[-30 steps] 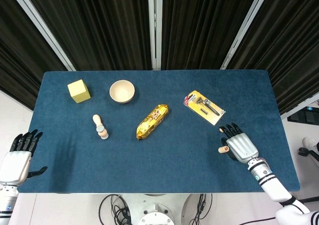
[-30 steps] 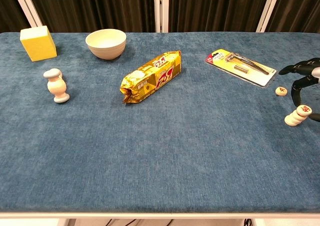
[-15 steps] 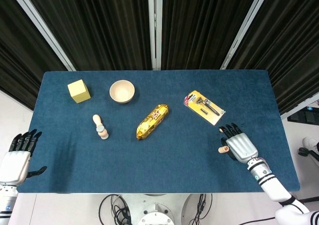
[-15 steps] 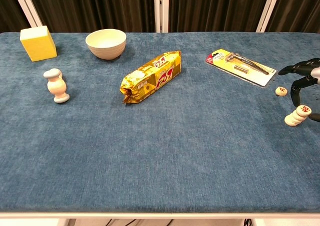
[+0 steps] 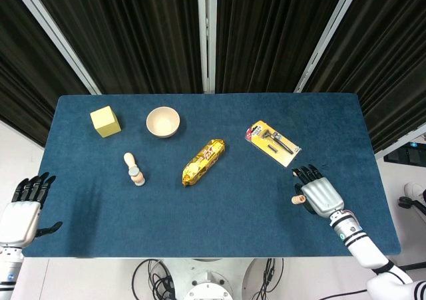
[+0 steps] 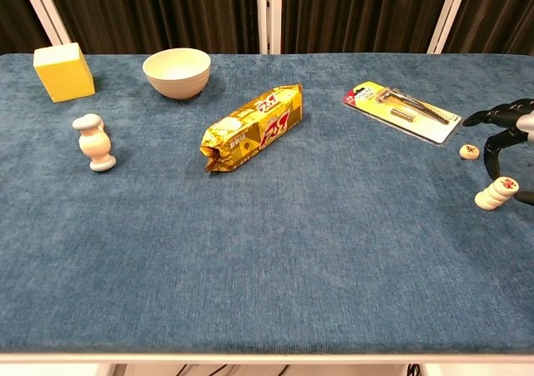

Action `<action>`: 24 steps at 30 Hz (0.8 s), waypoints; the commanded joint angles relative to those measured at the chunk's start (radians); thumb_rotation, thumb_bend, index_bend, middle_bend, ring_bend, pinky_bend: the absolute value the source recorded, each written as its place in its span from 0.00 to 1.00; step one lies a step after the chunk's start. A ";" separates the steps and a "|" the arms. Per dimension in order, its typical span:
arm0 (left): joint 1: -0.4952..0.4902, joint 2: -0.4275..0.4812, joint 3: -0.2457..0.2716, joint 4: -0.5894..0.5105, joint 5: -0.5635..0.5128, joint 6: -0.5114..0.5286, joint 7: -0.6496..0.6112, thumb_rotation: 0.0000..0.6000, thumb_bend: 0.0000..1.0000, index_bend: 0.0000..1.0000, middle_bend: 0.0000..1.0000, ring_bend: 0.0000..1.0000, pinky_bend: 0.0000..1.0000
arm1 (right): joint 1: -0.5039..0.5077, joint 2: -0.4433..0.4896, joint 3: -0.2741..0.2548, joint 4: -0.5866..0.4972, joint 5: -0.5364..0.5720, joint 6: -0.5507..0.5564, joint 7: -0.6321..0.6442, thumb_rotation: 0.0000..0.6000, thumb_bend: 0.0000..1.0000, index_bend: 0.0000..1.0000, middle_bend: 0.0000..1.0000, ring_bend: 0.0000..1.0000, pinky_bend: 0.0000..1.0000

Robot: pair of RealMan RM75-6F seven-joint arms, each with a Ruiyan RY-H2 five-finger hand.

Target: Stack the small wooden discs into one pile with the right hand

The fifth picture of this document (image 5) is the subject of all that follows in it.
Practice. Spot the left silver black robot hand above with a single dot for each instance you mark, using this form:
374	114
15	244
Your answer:
20	223

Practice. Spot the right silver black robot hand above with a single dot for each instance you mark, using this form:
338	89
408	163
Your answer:
323	197

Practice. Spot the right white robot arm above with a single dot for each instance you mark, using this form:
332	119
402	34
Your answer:
366	246

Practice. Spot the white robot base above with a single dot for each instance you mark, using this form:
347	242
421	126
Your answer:
208	286

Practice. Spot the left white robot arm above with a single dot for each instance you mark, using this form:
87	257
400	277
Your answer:
8	266

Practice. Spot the razor blister pack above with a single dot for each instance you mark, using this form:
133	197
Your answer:
271	140

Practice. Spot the black office chair base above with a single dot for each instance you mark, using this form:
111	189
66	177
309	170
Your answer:
411	203

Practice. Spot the black electronic device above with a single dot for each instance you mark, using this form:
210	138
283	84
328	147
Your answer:
404	153

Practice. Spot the blue table cloth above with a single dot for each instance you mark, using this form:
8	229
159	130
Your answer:
213	213

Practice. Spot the gold snack packet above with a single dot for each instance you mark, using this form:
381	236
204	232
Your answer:
203	162

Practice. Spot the wooden vase-shaped toy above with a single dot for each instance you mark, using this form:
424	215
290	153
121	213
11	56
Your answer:
134	173

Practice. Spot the yellow cube block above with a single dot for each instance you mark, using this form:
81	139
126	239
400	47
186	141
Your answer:
104	122

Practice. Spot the black pleated curtain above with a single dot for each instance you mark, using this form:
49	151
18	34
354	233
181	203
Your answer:
133	37
389	64
23	64
266	37

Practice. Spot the cream ribbed bowl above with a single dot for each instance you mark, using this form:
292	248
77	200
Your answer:
163	122

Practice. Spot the white metal frame post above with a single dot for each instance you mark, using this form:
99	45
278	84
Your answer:
207	37
56	37
324	37

